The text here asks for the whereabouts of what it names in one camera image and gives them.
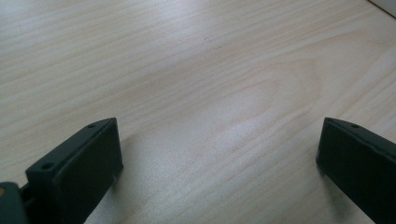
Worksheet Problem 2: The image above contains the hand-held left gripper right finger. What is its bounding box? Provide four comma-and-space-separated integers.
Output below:
316, 117, 396, 224

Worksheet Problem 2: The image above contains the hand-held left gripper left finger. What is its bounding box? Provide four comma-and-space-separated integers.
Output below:
25, 117, 124, 224

